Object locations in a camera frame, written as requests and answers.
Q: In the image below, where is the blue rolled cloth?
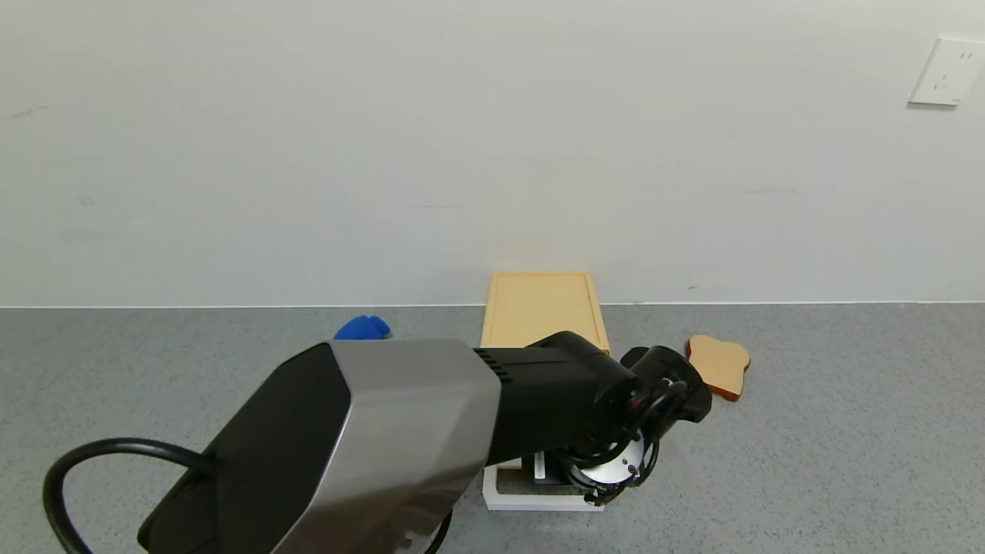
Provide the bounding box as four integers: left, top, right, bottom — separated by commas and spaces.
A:
332, 315, 392, 342

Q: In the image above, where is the toast slice toy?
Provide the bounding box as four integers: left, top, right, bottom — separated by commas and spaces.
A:
685, 334, 752, 402

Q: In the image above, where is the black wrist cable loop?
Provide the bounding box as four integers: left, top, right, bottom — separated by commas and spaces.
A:
566, 377, 690, 509

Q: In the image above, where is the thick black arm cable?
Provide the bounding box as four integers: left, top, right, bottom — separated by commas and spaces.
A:
42, 437, 218, 554

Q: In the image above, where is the white wall socket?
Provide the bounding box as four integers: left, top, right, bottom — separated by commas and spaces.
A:
908, 37, 985, 108

